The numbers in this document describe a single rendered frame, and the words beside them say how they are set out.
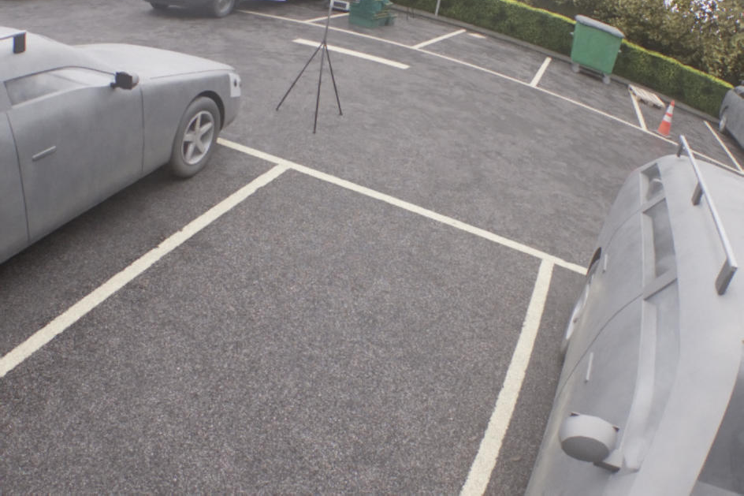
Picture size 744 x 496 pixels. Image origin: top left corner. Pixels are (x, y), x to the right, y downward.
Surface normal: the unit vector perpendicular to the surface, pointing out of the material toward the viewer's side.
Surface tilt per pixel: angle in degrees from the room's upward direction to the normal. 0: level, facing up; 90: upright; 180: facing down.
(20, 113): 59
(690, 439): 31
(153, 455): 0
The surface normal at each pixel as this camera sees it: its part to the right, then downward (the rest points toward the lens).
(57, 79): 0.85, -0.24
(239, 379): 0.18, -0.87
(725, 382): -0.23, -0.68
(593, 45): -0.35, 0.46
